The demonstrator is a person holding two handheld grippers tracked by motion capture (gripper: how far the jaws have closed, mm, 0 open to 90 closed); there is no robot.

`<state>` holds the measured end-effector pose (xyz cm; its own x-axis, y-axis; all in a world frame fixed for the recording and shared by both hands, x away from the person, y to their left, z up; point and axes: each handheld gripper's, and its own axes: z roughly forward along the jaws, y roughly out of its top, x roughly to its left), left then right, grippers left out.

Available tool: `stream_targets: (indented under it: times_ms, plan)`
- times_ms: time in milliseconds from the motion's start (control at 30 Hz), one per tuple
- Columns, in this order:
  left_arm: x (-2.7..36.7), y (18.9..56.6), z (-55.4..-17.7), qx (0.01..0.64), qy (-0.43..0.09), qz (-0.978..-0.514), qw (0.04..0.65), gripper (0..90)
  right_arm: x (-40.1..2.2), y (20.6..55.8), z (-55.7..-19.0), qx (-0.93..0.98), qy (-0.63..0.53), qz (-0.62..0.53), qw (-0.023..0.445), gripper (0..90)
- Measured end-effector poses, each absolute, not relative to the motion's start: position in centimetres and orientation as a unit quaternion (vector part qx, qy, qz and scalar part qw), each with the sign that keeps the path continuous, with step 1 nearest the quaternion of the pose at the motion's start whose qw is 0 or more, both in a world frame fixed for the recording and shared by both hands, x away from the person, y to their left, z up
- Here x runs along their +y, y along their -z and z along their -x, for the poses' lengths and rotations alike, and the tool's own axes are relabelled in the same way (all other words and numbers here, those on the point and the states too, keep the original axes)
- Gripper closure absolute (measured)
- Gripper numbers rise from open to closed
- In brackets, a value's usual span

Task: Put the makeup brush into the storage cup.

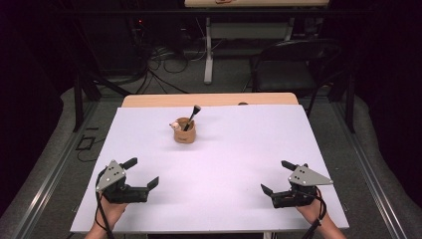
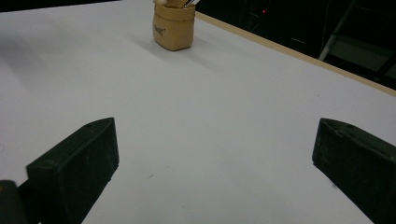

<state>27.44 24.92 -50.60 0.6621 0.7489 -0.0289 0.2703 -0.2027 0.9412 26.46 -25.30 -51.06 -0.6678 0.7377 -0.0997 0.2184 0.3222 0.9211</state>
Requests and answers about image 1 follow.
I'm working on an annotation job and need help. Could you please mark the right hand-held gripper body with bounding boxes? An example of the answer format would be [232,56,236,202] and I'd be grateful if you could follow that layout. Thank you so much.
[271,164,333,209]

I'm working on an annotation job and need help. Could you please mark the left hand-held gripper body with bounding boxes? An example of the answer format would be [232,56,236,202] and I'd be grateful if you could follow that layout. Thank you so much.
[95,159,149,204]

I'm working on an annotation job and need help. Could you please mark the tan pot with bear figure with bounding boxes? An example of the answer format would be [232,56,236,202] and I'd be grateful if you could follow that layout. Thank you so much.
[169,117,197,144]

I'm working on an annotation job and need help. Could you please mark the black makeup brush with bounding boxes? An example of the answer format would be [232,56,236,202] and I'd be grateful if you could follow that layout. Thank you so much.
[183,105,202,131]

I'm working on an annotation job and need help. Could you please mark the person's left hand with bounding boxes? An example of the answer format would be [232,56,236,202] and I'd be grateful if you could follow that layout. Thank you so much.
[96,195,129,229]

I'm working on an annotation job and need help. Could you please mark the person's right hand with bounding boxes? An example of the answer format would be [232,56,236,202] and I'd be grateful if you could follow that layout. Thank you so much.
[295,197,328,226]

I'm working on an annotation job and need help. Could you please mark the white table cover sheet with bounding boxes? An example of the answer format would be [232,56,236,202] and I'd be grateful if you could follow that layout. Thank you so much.
[70,105,350,234]

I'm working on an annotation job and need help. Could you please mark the black metal stand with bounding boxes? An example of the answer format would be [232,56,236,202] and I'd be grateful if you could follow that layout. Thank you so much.
[71,64,133,133]
[342,71,356,134]

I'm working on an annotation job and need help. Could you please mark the black folding chair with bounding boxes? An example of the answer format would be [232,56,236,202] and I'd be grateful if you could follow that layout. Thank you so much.
[249,39,343,118]

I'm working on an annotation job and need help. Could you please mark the white desk with wooden top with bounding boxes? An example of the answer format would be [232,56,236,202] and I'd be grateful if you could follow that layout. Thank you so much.
[183,0,330,85]

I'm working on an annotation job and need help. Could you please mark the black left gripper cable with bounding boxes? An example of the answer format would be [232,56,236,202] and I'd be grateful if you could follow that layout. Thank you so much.
[95,172,115,239]

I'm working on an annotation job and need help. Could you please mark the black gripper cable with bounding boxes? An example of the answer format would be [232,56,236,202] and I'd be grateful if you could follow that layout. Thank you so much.
[302,187,328,239]
[95,172,115,239]

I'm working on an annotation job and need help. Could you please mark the thin black floor cable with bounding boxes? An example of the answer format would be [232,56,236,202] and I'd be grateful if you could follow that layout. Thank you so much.
[75,126,107,163]

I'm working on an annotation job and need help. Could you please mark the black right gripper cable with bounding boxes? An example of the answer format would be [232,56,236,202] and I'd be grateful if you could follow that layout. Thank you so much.
[302,187,328,239]

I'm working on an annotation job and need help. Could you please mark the grey metal floor rail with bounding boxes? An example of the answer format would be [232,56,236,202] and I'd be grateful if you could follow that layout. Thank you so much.
[331,99,422,239]
[0,99,99,239]

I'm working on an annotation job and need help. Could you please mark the tangle of black floor cables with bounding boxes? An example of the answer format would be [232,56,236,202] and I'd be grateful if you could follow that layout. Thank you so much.
[130,41,208,96]

